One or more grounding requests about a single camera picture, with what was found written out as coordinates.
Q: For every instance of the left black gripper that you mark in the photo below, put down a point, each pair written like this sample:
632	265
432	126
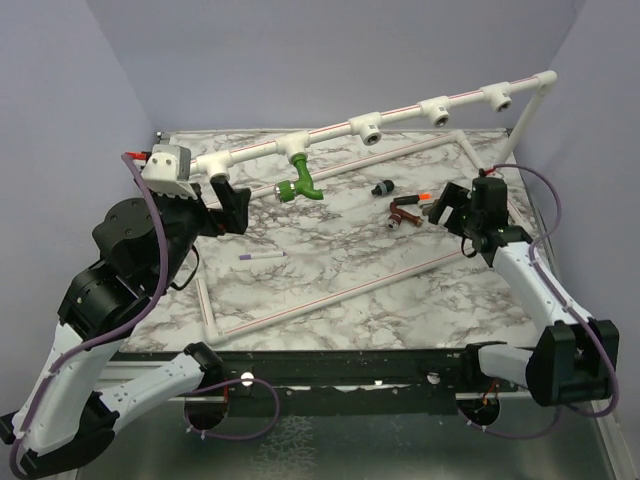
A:
211	209

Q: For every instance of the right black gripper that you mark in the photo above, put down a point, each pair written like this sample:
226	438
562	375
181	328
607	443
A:
454	214

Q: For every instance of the brown plastic faucet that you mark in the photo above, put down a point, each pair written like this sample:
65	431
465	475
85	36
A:
398	215

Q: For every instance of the white PVC pipe frame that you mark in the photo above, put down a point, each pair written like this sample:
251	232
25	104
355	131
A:
347	281

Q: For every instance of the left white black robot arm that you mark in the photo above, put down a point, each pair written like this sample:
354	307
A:
66	422

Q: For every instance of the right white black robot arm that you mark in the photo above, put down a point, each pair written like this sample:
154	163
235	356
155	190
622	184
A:
575	355

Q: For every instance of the black orange tool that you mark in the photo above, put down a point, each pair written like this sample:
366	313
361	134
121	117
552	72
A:
412	199

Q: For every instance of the green plastic faucet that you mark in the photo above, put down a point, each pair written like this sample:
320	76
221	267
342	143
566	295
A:
287	190

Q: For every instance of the purple capped white marker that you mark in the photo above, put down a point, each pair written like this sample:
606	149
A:
262	255

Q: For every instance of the small black round fitting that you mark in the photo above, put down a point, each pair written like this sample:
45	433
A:
383	188

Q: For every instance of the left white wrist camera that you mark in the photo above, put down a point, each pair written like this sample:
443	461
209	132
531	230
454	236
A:
167	171

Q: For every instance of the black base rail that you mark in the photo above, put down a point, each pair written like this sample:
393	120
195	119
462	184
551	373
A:
260	384

